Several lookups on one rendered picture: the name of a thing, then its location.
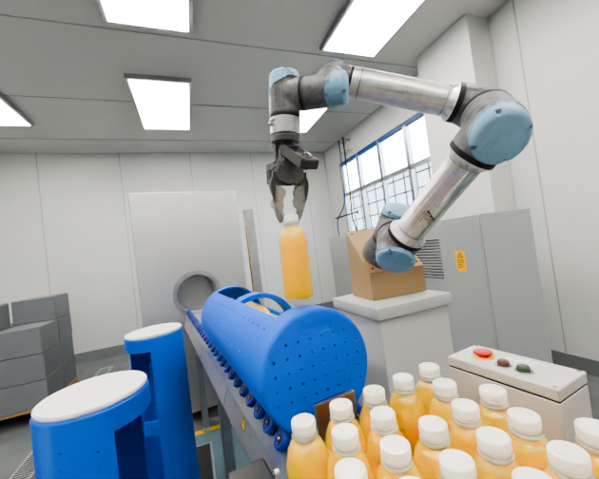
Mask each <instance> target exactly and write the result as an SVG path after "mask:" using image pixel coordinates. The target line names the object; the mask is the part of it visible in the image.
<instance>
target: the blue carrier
mask: <svg viewBox="0 0 599 479"><path fill-rule="evenodd" d="M232 298H233V299H232ZM259 298H270V299H272V300H274V301H275V302H277V303H278V304H279V306H280V307H281V308H282V310H283V311H284V313H282V312H280V311H277V310H274V309H271V308H269V307H266V306H265V307H266V308H267V309H268V310H269V311H270V313H271V314H274V315H276V316H278V317H275V316H271V315H268V314H267V313H265V312H262V311H260V310H258V309H255V308H253V307H250V306H248V305H246V304H245V303H247V302H249V301H252V302H255V303H258V304H259V305H261V303H260V301H259ZM202 325H203V329H204V331H205V333H206V334H207V335H208V337H209V338H210V339H211V341H212V342H213V343H214V345H215V346H216V347H217V349H218V350H219V351H220V352H221V354H222V355H223V357H224V358H225V359H226V361H227V362H228V363H229V365H230V366H231V367H232V368H233V370H234V371H235V372H236V374H237V375H238V376H239V378H240V379H241V380H242V382H243V383H244V384H245V386H246V387H247V388H248V390H249V391H250V392H251V393H252V394H253V395H254V397H255V398H256V399H257V400H258V402H259V403H260V404H261V406H262V407H263V409H264V410H265V411H266V413H267V414H268V415H269V416H270V418H271V419H272V420H273V421H274V423H275V424H276V425H278V426H279V427H280V428H281V429H283V430H284V431H287V432H289V433H291V434H292V427H291V420H292V418H293V417H294V416H296V415H298V414H300V413H310V414H312V415H314V417H315V411H314V404H315V403H317V402H320V401H321V400H323V399H326V398H328V397H331V396H333V395H336V394H338V393H342V392H344V391H349V390H351V389H353V390H354V391H355V396H356V403H357V402H358V400H359V398H360V396H361V393H362V391H363V388H364V384H365V380H366V375H367V352H366V347H365V343H364V340H363V337H362V335H361V333H360V331H359V329H358V328H357V326H356V324H355V323H354V322H353V321H352V320H351V319H350V318H349V317H348V316H346V315H345V314H343V313H341V312H339V311H337V310H334V309H331V308H327V307H322V306H318V305H312V304H307V305H300V306H297V307H294V308H291V306H290V305H289V304H288V303H287V302H286V301H285V300H284V299H282V298H280V297H277V296H275V295H271V294H267V293H263V292H255V293H253V292H251V291H250V290H248V289H246V288H243V287H240V286H226V287H223V288H221V289H219V290H217V291H216V292H214V293H213V294H212V295H211V296H210V297H209V298H208V300H207V301H206V303H205V304H204V306H203V311H202ZM274 377H275V378H274Z"/></svg>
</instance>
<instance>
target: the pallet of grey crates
mask: <svg viewBox="0 0 599 479"><path fill-rule="evenodd" d="M11 312H12V322H13V323H10V310H9V304H8V303H2V304H0V421H1V420H5V419H9V418H13V417H16V416H19V415H23V414H27V413H31V411H32V410H33V409H34V407H35V406H36V405H37V404H39V403H40V402H41V401H42V400H44V399H45V398H47V397H48V396H50V395H52V394H54V393H57V392H59V391H61V390H62V389H64V388H66V387H69V386H71V385H73V384H76V383H79V379H78V376H77V373H76V363H75V356H74V349H73V340H72V327H71V318H70V313H69V304H68V293H63V294H57V295H50V296H43V297H31V298H26V299H22V300H17V301H14V302H12V303H11Z"/></svg>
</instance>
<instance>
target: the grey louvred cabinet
mask: <svg viewBox="0 0 599 479"><path fill-rule="evenodd" d="M424 238H425V244H424V245H423V247H422V248H421V249H420V250H419V251H418V252H417V253H416V255H417V257H418V258H419V259H420V261H421V262H422V263H423V269H424V276H425V282H426V289H427V290H433V291H440V292H449V293H451V296H452V303H450V304H447V310H448V317H449V323H450V330H451V337H452V343H453V350H454V354H455V353H458V352H460V351H462V350H465V349H467V348H469V347H472V346H473V345H478V346H482V347H486V348H490V349H494V350H497V351H501V352H505V353H510V354H517V355H521V356H525V357H528V358H532V359H536V360H540V361H544V362H548V363H551V364H553V363H552V356H551V345H550V338H549V331H548V325H547V319H546V312H545V306H544V299H543V294H542V287H541V280H540V275H539V268H538V261H537V255H536V249H535V242H534V236H533V230H532V223H531V211H530V208H528V209H519V210H511V211H502V212H492V213H484V214H476V215H470V216H465V217H459V218H453V219H447V220H439V221H438V222H437V223H436V224H435V226H434V227H433V228H432V229H431V230H430V231H429V232H428V233H427V235H426V236H425V237H424ZM329 243H330V250H331V258H332V265H333V272H334V280H335V287H336V294H337V297H342V296H347V295H351V294H353V285H352V279H351V271H350V264H349V257H348V250H347V242H346V236H344V237H338V238H332V239H330V240H329Z"/></svg>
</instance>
